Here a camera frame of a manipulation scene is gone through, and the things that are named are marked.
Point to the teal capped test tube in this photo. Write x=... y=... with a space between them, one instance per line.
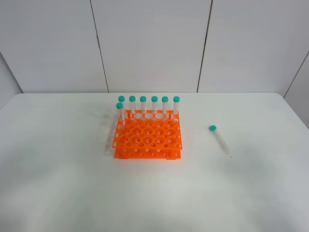
x=219 y=138

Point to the row test tube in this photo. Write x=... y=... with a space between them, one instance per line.
x=143 y=100
x=176 y=100
x=132 y=100
x=121 y=99
x=165 y=100
x=154 y=100

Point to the orange test tube rack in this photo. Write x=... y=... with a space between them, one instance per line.
x=148 y=136

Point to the front left racked test tube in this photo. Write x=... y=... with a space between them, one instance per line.
x=121 y=110

